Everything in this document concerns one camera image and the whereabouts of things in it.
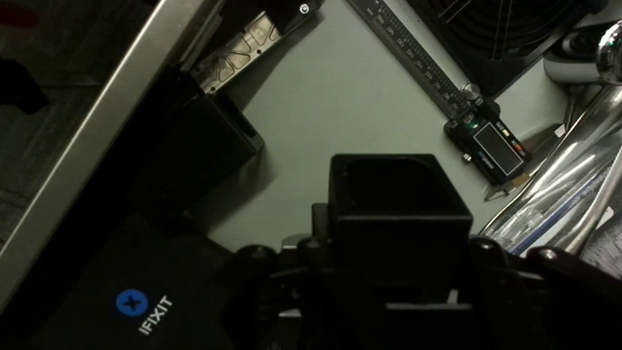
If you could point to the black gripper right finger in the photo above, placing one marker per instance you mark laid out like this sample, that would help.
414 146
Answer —
550 300

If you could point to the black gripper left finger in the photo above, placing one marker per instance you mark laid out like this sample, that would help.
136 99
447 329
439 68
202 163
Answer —
279 300

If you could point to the black rectangular plastic holder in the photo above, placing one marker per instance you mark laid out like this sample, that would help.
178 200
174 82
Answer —
400 222

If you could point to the black box in drawer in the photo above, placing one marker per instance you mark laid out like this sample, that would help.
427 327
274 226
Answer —
188 142

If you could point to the black iFixit toolkit case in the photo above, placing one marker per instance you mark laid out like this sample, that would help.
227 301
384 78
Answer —
143 290

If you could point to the digital caliper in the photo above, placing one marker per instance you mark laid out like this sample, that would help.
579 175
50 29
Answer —
474 121

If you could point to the shiny metal knob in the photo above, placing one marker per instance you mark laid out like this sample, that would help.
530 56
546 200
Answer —
588 55

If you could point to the black fan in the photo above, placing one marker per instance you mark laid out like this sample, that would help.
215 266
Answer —
497 41

